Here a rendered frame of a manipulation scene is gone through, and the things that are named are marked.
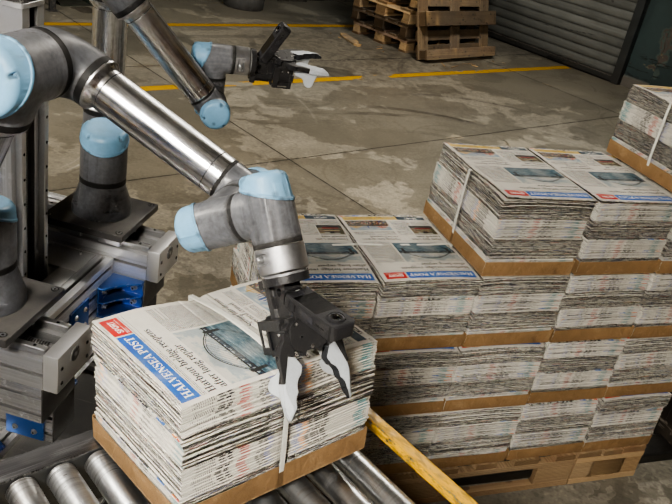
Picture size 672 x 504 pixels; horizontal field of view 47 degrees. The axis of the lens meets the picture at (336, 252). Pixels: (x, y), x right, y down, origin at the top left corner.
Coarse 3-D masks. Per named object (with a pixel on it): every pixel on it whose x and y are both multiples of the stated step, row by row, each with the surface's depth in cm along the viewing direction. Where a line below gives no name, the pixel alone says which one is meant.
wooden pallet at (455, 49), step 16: (432, 0) 784; (448, 0) 802; (464, 0) 821; (480, 0) 838; (416, 16) 773; (432, 16) 770; (448, 16) 787; (464, 16) 806; (480, 16) 825; (416, 32) 777; (432, 32) 793; (448, 32) 811; (464, 32) 830; (480, 32) 846; (416, 48) 781; (432, 48) 797; (448, 48) 815; (464, 48) 815; (480, 48) 835
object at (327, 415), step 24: (240, 288) 141; (240, 312) 133; (264, 312) 133; (360, 336) 129; (312, 360) 120; (360, 360) 128; (312, 384) 122; (336, 384) 126; (360, 384) 130; (312, 408) 124; (336, 408) 129; (360, 408) 133; (312, 432) 127; (336, 432) 131
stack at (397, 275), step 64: (320, 256) 200; (384, 256) 206; (448, 256) 213; (384, 320) 202; (448, 320) 209; (512, 320) 217; (576, 320) 225; (384, 384) 212; (448, 384) 222; (512, 384) 230; (576, 384) 239; (384, 448) 226; (448, 448) 235; (512, 448) 246
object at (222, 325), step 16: (192, 304) 134; (208, 320) 129; (224, 320) 130; (240, 320) 130; (224, 336) 125; (240, 336) 125; (256, 352) 121; (272, 368) 117; (304, 368) 119; (272, 400) 117; (272, 416) 119; (272, 432) 120; (288, 432) 123; (272, 448) 122; (288, 448) 125; (272, 464) 123
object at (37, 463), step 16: (48, 448) 129; (64, 448) 130; (80, 448) 130; (96, 448) 131; (0, 464) 124; (16, 464) 125; (32, 464) 126; (48, 464) 126; (80, 464) 130; (0, 480) 122; (0, 496) 122; (48, 496) 129; (96, 496) 136
